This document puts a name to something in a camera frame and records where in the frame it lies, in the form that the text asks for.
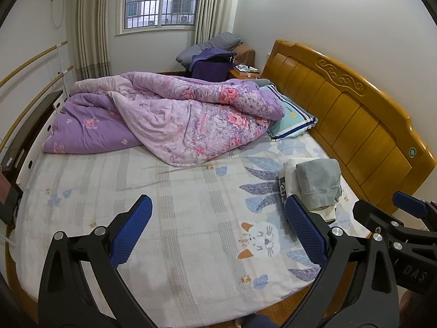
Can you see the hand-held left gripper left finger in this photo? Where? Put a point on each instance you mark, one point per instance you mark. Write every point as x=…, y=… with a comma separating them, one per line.
x=131, y=232

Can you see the person's dark blue pants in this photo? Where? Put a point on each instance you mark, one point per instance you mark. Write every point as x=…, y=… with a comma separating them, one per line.
x=254, y=322

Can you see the beige striped curtain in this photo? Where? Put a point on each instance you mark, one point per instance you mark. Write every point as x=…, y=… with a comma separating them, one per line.
x=215, y=6
x=92, y=24

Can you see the person's right forearm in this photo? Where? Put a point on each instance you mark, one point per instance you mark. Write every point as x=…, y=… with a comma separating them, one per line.
x=406, y=309

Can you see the wooden bed frame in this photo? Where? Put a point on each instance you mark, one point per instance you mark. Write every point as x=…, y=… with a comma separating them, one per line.
x=20, y=280

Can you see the papers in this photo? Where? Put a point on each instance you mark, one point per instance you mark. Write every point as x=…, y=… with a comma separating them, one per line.
x=246, y=68

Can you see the purple floral quilt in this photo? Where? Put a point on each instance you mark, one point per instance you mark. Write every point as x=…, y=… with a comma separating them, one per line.
x=170, y=119

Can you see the barred window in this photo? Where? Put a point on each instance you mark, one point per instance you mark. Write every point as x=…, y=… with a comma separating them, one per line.
x=160, y=3

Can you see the grey sweatshirt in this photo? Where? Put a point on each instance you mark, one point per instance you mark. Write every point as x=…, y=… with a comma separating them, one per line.
x=317, y=181

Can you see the brown chair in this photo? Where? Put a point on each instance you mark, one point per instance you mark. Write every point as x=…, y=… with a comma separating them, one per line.
x=245, y=54

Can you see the wooden wall rail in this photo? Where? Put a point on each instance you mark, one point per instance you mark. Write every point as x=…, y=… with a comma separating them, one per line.
x=63, y=72
x=21, y=66

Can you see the dark box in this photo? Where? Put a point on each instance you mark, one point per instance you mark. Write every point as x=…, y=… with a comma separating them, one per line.
x=8, y=194

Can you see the large grey pillow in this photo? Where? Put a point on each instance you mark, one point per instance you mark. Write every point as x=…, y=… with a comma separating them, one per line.
x=211, y=42

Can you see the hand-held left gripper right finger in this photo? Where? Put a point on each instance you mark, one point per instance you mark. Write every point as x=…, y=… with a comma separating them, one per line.
x=307, y=232

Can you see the wooden headboard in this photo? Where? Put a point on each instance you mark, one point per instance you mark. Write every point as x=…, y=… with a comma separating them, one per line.
x=358, y=109

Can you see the dark purple cloth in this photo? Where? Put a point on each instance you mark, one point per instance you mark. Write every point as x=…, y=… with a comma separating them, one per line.
x=208, y=65

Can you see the teal striped pillow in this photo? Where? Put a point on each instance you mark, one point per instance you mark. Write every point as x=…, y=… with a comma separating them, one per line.
x=293, y=116

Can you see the white rail post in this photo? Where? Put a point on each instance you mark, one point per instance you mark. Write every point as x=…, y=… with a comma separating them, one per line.
x=62, y=65

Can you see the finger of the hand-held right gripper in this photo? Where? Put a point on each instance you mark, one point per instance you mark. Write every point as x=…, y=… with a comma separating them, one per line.
x=409, y=204
x=372, y=213

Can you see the printed blanket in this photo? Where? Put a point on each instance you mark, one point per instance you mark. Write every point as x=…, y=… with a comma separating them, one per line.
x=153, y=184

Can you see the white folded garment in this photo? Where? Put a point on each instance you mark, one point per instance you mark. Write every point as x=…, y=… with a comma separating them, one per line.
x=286, y=179

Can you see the white bed side board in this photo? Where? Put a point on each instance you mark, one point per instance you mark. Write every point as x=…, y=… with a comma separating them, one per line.
x=37, y=143

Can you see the grey cloth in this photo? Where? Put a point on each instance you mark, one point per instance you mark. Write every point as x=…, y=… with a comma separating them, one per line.
x=263, y=82

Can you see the wooden nightstand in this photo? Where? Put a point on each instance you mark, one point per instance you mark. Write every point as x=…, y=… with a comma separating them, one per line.
x=235, y=74

